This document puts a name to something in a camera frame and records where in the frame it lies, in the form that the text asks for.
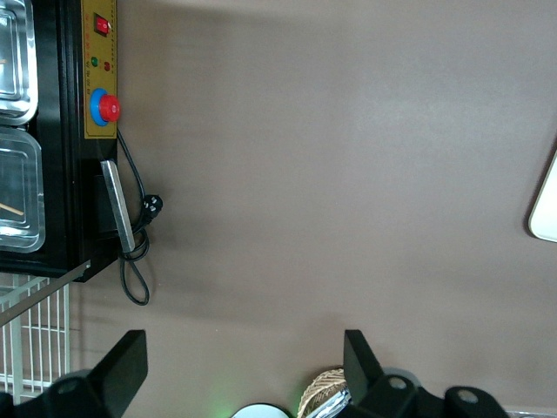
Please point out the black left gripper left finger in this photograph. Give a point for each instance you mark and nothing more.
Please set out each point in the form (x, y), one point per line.
(109, 383)

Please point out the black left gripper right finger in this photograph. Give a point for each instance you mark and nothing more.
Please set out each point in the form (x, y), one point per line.
(370, 392)

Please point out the oval wicker basket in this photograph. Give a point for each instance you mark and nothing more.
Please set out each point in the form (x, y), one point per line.
(317, 387)

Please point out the thin wooden stick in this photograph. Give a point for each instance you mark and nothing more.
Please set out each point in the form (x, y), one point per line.
(13, 210)

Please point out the black tray sealing machine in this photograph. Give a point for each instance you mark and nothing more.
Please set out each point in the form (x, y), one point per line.
(56, 130)

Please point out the beige plastic serving tray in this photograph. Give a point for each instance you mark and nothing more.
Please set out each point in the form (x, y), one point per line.
(546, 209)

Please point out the steel food container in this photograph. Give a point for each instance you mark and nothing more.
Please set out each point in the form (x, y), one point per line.
(22, 174)
(17, 52)

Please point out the aluminium foil tray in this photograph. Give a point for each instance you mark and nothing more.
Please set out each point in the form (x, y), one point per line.
(333, 405)

